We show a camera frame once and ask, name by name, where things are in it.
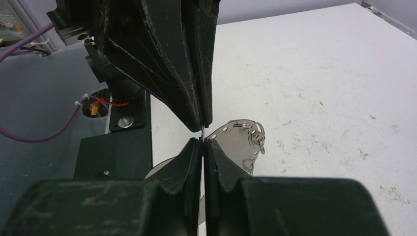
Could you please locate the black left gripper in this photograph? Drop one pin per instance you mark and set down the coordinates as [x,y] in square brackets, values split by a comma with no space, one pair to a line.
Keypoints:
[144,40]

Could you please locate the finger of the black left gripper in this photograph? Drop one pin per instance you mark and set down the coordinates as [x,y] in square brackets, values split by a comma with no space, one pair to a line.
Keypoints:
[202,18]

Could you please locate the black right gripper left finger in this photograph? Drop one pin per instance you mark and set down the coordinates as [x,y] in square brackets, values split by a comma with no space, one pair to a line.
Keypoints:
[76,208]

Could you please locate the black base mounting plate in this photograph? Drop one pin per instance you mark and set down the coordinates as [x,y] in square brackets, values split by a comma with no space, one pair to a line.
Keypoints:
[125,152]

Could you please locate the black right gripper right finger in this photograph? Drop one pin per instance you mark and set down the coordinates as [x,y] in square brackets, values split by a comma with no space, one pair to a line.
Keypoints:
[310,206]

